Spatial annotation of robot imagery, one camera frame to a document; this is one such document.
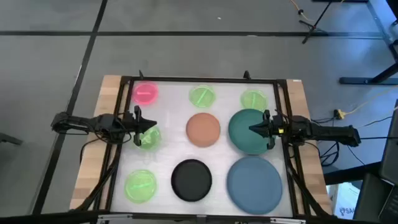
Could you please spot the orange plastic plate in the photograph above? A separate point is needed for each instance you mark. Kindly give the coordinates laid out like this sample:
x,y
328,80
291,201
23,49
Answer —
x,y
203,130

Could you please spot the black frame beam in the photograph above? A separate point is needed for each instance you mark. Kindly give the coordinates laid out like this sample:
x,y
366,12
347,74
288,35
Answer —
x,y
46,217

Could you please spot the grey furniture leg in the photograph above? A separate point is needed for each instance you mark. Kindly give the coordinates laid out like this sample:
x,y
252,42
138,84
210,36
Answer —
x,y
9,138

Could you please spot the silver metal bracket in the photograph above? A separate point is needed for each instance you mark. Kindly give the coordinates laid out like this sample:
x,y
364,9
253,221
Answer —
x,y
287,221
115,216

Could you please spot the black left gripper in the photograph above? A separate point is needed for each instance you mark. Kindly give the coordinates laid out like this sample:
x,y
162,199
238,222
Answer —
x,y
130,124

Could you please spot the black desk leg frame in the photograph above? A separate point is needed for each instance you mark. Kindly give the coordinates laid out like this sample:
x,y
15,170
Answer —
x,y
367,81

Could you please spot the black metal table frame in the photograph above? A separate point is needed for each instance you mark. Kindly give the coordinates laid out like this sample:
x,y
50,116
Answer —
x,y
202,79

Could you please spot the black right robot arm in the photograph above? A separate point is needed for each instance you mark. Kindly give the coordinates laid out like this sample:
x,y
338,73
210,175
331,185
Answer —
x,y
326,132

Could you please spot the black equipment cabinet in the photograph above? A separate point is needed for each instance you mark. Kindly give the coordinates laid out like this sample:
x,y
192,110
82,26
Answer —
x,y
388,155

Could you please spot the black plastic plate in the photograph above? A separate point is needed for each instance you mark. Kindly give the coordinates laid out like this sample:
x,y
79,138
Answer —
x,y
191,180

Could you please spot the transparent green plastic plate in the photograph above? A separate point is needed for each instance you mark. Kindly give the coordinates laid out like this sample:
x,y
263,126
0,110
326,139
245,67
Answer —
x,y
152,140
253,99
202,96
140,186

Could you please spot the yellow power plug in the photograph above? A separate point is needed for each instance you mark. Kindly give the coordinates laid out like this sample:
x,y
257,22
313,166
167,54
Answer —
x,y
339,114

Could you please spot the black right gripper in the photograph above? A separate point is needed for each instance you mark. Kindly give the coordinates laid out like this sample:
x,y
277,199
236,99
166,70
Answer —
x,y
276,126

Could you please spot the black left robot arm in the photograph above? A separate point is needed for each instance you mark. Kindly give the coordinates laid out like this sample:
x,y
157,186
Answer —
x,y
81,123

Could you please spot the black tripod stand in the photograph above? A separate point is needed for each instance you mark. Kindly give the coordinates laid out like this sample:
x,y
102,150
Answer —
x,y
311,27

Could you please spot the large teal plastic plate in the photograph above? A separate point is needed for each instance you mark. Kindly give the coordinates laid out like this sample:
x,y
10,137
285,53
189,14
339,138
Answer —
x,y
239,130

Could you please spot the white table tag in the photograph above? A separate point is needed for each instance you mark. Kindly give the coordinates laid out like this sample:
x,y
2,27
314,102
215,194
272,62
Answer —
x,y
297,80

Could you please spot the transparent pink plastic plate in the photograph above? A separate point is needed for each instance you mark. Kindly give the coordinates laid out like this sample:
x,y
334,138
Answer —
x,y
146,93

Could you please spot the white table mat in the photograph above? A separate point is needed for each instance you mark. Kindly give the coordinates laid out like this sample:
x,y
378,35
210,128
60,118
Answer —
x,y
174,137

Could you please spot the black floor beam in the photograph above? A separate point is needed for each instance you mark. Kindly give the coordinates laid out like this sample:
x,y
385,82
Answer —
x,y
348,175

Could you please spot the large blue plastic plate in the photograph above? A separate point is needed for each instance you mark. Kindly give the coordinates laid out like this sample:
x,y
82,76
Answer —
x,y
254,185

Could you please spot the white printed box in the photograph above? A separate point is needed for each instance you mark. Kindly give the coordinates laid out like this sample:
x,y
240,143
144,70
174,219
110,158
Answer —
x,y
346,199

